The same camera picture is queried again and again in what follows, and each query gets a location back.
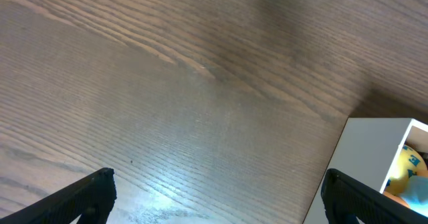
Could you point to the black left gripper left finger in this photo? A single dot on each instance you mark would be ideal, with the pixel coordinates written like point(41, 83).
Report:
point(88, 200)

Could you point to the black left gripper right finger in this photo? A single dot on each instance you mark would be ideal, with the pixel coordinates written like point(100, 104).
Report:
point(348, 201)

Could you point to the yellow ball with blue letters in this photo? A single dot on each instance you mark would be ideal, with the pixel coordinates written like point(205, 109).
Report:
point(408, 164)

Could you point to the yellow blue duck toy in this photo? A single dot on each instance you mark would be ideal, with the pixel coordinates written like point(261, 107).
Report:
point(414, 195)

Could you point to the white cardboard box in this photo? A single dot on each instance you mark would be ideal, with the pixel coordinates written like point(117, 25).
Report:
point(367, 150)

